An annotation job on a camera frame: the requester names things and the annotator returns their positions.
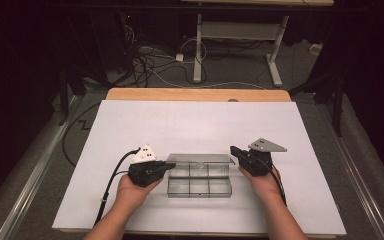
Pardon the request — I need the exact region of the black stand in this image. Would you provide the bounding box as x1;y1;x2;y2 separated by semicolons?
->
57;64;88;127
288;71;347;138

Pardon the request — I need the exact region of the wooden table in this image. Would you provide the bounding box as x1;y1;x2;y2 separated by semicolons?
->
59;87;339;240

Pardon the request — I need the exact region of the black floor cable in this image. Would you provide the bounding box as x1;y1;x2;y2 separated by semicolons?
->
61;102;102;168

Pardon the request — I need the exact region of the white metal desk frame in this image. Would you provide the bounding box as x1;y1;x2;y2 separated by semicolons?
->
192;13;290;88

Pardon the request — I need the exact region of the white floor cable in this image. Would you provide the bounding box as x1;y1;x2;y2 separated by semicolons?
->
151;70;268;91

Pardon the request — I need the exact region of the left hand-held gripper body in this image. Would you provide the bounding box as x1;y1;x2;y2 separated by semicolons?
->
127;143;168;188

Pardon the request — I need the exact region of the white board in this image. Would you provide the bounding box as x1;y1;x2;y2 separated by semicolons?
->
51;99;348;237

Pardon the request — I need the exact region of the metal floor rail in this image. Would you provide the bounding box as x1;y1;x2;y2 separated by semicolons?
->
0;95;83;240
314;101;384;240

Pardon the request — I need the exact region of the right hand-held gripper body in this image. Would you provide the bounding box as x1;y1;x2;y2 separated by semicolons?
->
238;137;288;178

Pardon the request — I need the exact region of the tangle of floor cables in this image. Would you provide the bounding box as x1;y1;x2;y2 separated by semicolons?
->
118;13;196;89

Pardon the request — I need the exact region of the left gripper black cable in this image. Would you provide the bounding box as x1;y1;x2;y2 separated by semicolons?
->
93;148;142;228

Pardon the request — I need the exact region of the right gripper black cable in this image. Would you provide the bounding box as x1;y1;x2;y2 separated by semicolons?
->
255;155;288;207

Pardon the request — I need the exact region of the person's left hand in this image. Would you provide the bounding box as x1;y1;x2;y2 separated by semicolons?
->
114;172;165;215

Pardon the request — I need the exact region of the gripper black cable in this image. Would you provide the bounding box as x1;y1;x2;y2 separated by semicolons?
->
93;148;142;228
255;155;288;207

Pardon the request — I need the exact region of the transparent grey compartment box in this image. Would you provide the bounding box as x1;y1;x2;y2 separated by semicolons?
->
165;152;236;199

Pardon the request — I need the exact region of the person's right hand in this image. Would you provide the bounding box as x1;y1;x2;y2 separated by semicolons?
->
238;165;286;205

